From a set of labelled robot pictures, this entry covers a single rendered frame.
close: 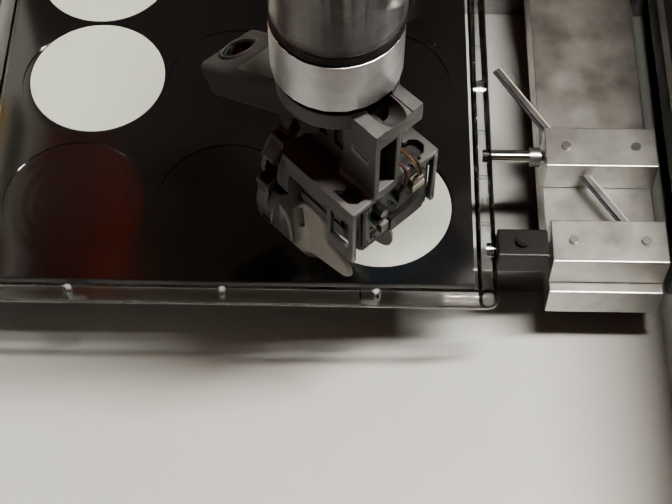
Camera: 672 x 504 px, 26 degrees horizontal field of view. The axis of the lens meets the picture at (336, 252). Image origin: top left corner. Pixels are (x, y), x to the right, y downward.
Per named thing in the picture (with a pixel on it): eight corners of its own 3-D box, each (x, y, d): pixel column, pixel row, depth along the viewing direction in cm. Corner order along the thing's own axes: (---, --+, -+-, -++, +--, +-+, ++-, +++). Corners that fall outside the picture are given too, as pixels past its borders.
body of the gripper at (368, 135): (348, 272, 89) (349, 156, 79) (254, 187, 92) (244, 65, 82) (436, 201, 92) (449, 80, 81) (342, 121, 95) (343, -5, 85)
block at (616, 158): (541, 187, 106) (546, 163, 103) (539, 149, 108) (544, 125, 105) (652, 189, 106) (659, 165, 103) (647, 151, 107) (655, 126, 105)
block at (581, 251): (548, 282, 101) (553, 259, 99) (545, 241, 103) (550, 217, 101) (663, 283, 101) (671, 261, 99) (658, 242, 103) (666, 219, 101)
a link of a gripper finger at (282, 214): (275, 254, 95) (270, 177, 87) (259, 240, 95) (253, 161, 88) (328, 213, 96) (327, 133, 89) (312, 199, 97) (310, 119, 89)
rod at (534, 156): (481, 169, 106) (483, 158, 105) (480, 154, 106) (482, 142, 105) (544, 170, 106) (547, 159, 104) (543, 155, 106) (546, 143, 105)
